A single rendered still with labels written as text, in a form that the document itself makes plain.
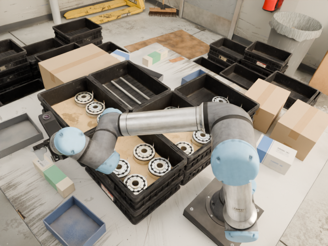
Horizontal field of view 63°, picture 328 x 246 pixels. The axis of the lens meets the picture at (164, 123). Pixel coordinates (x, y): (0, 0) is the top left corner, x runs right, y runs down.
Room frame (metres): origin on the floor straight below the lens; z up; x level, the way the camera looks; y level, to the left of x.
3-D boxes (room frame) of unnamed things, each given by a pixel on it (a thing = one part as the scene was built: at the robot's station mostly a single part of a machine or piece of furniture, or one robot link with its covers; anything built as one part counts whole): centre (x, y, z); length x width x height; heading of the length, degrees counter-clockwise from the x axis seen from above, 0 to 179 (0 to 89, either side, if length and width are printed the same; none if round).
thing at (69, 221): (0.48, 0.31, 0.74); 0.20 x 0.15 x 0.07; 57
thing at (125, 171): (0.70, 0.17, 0.86); 0.10 x 0.10 x 0.01
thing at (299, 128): (1.20, -0.81, 0.78); 0.30 x 0.22 x 0.16; 143
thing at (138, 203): (0.76, 0.12, 0.87); 0.40 x 0.30 x 0.11; 49
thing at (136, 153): (0.81, 0.08, 0.86); 0.10 x 0.10 x 0.01
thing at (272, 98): (1.39, -0.61, 0.78); 0.30 x 0.22 x 0.16; 149
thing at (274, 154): (1.01, -0.61, 0.75); 0.20 x 0.12 x 0.09; 61
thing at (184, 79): (1.63, -0.21, 0.74); 0.20 x 0.15 x 0.07; 138
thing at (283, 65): (2.51, -0.95, 0.37); 0.42 x 0.34 x 0.46; 52
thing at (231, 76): (2.19, -0.70, 0.31); 0.40 x 0.30 x 0.34; 52
